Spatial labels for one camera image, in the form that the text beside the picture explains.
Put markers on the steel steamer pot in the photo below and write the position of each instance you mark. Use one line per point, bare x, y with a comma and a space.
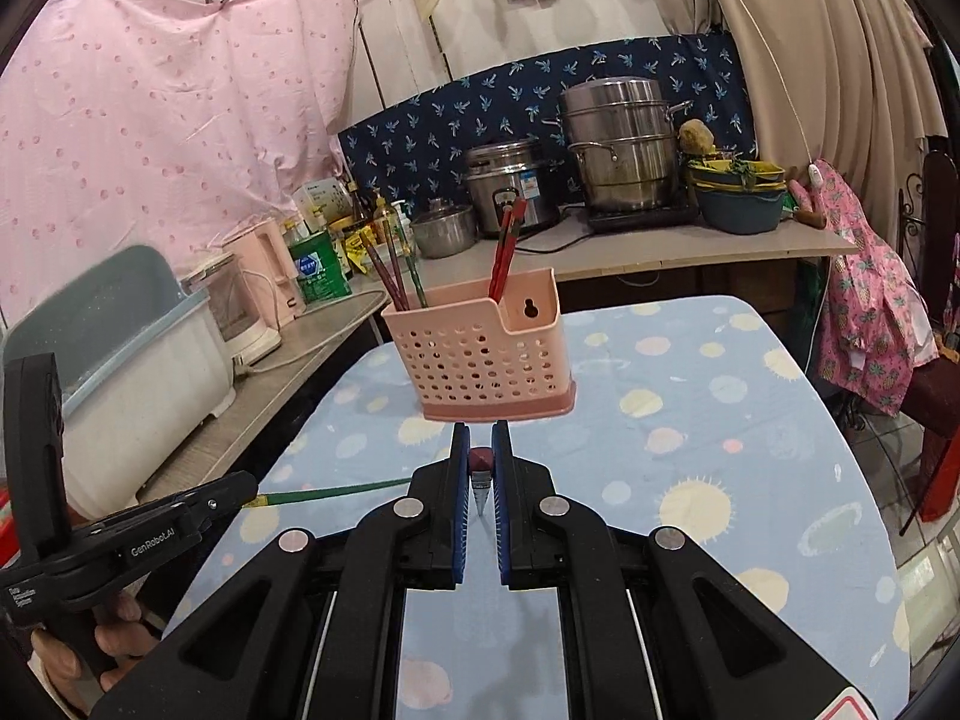
622, 150

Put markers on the pink perforated utensil basket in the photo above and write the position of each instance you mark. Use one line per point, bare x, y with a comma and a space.
480, 360

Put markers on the navy floral cloth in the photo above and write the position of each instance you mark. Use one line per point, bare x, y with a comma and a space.
480, 112

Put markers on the yellow packet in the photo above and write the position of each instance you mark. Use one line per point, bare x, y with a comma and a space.
352, 247

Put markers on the green tin can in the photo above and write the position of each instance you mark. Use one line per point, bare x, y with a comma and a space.
319, 270

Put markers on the red bag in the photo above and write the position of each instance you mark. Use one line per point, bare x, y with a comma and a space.
943, 491

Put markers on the blue plastic basin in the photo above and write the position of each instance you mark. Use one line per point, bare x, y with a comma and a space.
739, 210

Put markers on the white carton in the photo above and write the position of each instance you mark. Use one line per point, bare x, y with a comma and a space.
319, 202

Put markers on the dark wooden chair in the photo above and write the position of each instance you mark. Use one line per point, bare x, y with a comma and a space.
937, 390

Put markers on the beige curtain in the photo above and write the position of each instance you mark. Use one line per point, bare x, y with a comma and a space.
825, 52

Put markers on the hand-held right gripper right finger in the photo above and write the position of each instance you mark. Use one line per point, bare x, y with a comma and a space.
504, 510

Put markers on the white countertop appliance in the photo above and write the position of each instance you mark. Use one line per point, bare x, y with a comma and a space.
232, 307

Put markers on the small steel lidded pot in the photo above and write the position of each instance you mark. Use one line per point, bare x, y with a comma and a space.
446, 232

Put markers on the blue planet print tablecloth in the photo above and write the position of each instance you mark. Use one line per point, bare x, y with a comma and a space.
675, 405

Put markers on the yellow plastic basin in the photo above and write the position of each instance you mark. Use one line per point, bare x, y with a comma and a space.
757, 174

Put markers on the person's left hand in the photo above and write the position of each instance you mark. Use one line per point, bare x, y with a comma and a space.
127, 630

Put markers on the white dish cabinet grey lid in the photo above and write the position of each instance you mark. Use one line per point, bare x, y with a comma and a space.
127, 390

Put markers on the black induction cooker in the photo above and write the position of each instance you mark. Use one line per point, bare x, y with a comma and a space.
645, 219

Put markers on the brown loofah sponge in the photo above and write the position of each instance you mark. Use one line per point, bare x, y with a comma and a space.
695, 136

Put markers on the steel rice cooker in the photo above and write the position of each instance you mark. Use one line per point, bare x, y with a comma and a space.
525, 187

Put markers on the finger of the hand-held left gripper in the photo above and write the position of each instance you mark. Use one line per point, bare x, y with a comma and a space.
172, 525

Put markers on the pink electric kettle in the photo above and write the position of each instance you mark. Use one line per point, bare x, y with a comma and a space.
262, 270

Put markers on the pink dotted curtain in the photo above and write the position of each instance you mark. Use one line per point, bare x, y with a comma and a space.
165, 127

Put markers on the pink pineapple print garment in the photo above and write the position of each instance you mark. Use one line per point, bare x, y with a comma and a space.
870, 300

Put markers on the grey side counter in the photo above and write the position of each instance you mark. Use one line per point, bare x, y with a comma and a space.
285, 382

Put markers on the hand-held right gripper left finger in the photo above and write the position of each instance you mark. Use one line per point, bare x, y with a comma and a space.
459, 510

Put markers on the wooden shelf board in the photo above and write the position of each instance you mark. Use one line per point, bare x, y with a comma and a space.
675, 251

